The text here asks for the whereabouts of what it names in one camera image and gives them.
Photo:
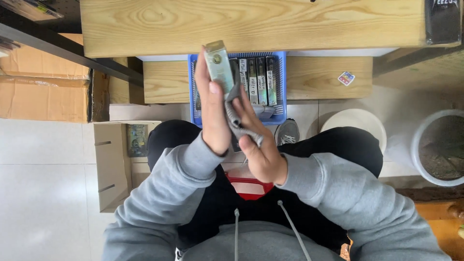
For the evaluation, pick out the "person's right hand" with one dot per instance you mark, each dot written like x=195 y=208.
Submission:
x=264 y=159

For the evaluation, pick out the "person's left hand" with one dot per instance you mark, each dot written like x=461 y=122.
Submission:
x=214 y=123

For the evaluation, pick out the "row of labelled cassette tapes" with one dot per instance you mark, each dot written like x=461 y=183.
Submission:
x=261 y=81

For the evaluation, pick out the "wooden bench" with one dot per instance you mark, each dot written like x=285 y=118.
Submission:
x=319 y=78

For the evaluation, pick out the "person's grey hoodie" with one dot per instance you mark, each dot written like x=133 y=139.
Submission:
x=261 y=243

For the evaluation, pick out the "red-framed clear packet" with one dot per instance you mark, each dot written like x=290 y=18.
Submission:
x=250 y=188

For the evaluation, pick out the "large closed cardboard box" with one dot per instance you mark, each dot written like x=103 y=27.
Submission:
x=40 y=90

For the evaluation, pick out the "green cassette tape case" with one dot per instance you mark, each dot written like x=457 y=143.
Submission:
x=218 y=65

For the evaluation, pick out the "white round container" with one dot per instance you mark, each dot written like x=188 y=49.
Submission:
x=353 y=123

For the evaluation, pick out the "white plant pot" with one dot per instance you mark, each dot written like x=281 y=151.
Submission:
x=440 y=148

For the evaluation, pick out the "orange wooden furniture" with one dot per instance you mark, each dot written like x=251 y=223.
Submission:
x=440 y=224

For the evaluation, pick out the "open cardboard box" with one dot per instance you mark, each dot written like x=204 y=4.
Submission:
x=112 y=163

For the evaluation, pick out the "cassette with yellow-green cover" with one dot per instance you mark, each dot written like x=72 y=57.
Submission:
x=136 y=140

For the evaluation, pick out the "black printed package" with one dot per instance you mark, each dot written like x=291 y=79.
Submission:
x=443 y=21

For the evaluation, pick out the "grey cleaning cloth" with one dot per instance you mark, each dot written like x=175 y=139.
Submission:
x=234 y=119

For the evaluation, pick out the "blue plastic mesh basket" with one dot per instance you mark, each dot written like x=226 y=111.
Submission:
x=281 y=87

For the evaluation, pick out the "pale grey item in basket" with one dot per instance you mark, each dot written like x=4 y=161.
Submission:
x=266 y=111

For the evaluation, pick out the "person's black trousers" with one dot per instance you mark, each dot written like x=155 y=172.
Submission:
x=344 y=145

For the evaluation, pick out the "black metal shelf rack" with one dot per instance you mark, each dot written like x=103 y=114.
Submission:
x=65 y=49

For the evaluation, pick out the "small colourful card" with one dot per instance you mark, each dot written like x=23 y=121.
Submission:
x=346 y=78

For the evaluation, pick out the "grey sneaker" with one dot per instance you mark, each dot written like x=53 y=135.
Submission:
x=288 y=132

